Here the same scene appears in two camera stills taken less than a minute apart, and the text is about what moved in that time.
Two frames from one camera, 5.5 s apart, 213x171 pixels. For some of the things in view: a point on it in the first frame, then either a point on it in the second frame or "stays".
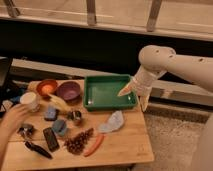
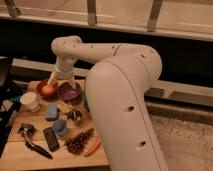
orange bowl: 47,87 stays
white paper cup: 31,100 stays
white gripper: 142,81 -> 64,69
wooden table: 60,132 stays
